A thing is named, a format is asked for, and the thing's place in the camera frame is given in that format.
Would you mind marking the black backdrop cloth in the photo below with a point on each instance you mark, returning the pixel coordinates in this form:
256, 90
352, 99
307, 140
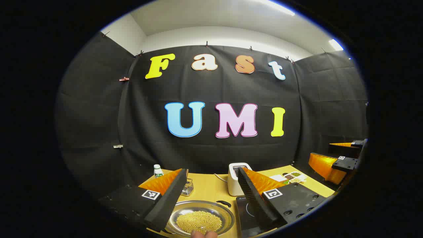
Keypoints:
148, 115

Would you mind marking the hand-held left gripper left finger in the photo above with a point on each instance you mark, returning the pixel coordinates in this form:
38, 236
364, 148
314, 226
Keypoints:
165, 205

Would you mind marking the red clip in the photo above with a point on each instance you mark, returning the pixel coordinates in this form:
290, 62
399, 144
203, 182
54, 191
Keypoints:
124, 79

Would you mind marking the white toaster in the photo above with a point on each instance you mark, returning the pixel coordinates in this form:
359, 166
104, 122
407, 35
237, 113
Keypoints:
233, 185

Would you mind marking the pile of yellow soybeans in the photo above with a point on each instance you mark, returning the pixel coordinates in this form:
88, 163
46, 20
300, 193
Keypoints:
198, 221

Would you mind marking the black induction cooktop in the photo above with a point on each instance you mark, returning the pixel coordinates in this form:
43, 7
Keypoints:
244, 218

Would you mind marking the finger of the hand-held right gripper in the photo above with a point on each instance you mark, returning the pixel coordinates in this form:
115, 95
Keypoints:
347, 163
358, 143

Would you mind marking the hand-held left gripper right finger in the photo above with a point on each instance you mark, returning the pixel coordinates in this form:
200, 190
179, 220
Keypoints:
256, 205

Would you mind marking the white divided dish of beans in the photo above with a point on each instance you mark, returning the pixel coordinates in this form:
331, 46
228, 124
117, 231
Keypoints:
295, 177

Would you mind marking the stainless steel pot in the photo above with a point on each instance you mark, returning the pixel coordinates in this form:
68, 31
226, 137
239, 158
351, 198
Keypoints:
195, 206

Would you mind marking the white drink bottle green label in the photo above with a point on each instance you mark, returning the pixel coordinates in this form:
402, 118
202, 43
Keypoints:
158, 172

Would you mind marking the small ceiling light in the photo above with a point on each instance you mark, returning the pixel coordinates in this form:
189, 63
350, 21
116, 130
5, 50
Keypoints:
335, 44

